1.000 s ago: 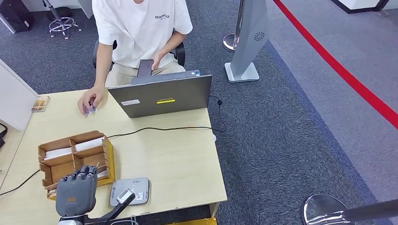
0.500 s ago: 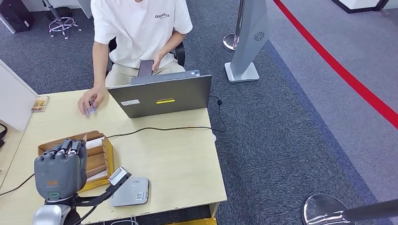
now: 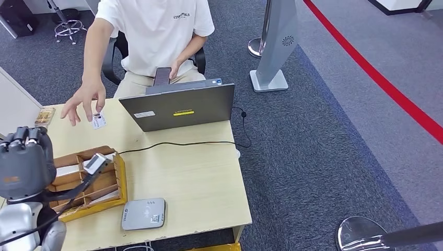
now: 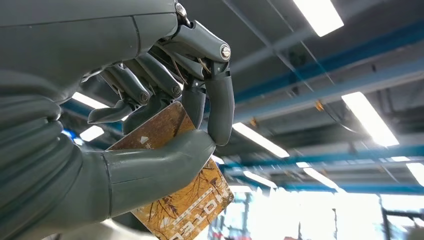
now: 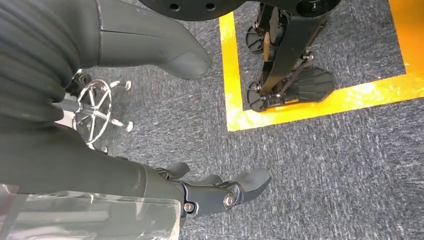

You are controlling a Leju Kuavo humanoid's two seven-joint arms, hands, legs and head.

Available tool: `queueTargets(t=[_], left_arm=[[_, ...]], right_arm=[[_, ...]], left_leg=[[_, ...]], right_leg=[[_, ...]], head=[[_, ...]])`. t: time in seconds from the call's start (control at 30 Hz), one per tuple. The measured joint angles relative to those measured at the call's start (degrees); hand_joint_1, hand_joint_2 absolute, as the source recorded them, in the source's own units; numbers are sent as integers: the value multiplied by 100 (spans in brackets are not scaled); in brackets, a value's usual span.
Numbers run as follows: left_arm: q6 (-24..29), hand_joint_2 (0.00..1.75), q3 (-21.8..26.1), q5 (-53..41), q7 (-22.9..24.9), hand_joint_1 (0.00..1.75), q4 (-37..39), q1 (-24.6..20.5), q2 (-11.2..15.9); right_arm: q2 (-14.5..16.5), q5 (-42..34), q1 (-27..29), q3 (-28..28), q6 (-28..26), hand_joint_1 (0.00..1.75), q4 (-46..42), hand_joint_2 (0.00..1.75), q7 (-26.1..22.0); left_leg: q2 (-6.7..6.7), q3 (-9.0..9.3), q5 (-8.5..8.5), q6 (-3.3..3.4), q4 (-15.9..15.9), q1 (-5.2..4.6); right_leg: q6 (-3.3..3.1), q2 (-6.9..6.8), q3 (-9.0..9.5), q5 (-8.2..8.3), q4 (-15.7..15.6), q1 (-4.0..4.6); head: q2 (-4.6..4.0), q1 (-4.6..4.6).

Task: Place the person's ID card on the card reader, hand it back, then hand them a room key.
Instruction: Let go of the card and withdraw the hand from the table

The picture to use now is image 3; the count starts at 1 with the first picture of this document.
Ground person's right hand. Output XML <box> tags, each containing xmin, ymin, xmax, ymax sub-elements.
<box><xmin>60</xmin><ymin>78</ymin><xmax>107</xmax><ymax>127</ymax></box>

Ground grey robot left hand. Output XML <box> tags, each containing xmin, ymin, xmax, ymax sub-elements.
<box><xmin>0</xmin><ymin>126</ymin><xmax>57</xmax><ymax>202</ymax></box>

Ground person's left hand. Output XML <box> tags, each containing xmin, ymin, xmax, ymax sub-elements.
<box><xmin>168</xmin><ymin>59</ymin><xmax>182</xmax><ymax>79</ymax></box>

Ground black smartphone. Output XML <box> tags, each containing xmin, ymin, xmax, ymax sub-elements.
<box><xmin>153</xmin><ymin>67</ymin><xmax>172</xmax><ymax>87</ymax></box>

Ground white ID card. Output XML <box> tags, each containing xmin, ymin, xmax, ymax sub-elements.
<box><xmin>91</xmin><ymin>111</ymin><xmax>108</xmax><ymax>131</ymax></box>

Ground person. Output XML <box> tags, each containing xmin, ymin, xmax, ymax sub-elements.
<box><xmin>60</xmin><ymin>0</ymin><xmax>216</xmax><ymax>127</ymax></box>

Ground grey card reader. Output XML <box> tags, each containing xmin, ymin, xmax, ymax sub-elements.
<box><xmin>121</xmin><ymin>198</ymin><xmax>167</xmax><ymax>232</ymax></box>

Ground grey laptop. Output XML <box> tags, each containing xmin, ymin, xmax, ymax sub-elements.
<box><xmin>118</xmin><ymin>77</ymin><xmax>236</xmax><ymax>133</ymax></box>

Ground white rolled towel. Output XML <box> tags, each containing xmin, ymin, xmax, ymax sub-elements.
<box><xmin>55</xmin><ymin>164</ymin><xmax>83</xmax><ymax>177</ymax></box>

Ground black office chair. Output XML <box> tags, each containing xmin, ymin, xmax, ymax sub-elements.
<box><xmin>102</xmin><ymin>31</ymin><xmax>207</xmax><ymax>86</ymax></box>

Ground white partition panel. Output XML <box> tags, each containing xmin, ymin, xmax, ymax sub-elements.
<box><xmin>0</xmin><ymin>66</ymin><xmax>44</xmax><ymax>136</ymax></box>

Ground chrome stool base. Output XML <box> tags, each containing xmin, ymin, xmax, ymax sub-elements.
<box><xmin>46</xmin><ymin>0</ymin><xmax>88</xmax><ymax>45</ymax></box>

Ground wooden compartment organiser box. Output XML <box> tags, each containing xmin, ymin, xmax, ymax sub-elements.
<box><xmin>46</xmin><ymin>145</ymin><xmax>128</xmax><ymax>223</ymax></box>

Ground black round base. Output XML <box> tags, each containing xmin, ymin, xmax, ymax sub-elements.
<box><xmin>52</xmin><ymin>7</ymin><xmax>81</xmax><ymax>23</ymax></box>

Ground white cabinet panel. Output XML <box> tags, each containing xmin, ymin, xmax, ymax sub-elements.
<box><xmin>85</xmin><ymin>0</ymin><xmax>101</xmax><ymax>15</ymax></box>

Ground grey sign stand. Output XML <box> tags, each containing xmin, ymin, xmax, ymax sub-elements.
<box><xmin>249</xmin><ymin>0</ymin><xmax>300</xmax><ymax>93</ymax></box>

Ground yellow floor tape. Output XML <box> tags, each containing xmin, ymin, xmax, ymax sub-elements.
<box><xmin>183</xmin><ymin>242</ymin><xmax>242</xmax><ymax>251</ymax></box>

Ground white black-edged platform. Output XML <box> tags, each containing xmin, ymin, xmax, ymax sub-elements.
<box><xmin>368</xmin><ymin>0</ymin><xmax>443</xmax><ymax>16</ymax></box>

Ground black camera bracket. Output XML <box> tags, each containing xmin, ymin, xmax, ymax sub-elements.
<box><xmin>43</xmin><ymin>166</ymin><xmax>104</xmax><ymax>203</ymax></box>

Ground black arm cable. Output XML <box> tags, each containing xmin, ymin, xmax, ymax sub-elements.
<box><xmin>0</xmin><ymin>199</ymin><xmax>75</xmax><ymax>247</ymax></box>

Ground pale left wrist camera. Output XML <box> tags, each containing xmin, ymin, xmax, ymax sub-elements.
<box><xmin>83</xmin><ymin>153</ymin><xmax>111</xmax><ymax>175</ymax></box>

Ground black desk cable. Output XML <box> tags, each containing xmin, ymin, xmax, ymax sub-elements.
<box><xmin>119</xmin><ymin>106</ymin><xmax>253</xmax><ymax>155</ymax></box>

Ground chrome stanchion post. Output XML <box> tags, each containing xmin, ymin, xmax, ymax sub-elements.
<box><xmin>247</xmin><ymin>0</ymin><xmax>274</xmax><ymax>58</ymax></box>

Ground white cables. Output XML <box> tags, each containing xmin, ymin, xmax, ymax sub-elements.
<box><xmin>123</xmin><ymin>244</ymin><xmax>155</xmax><ymax>251</ymax></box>

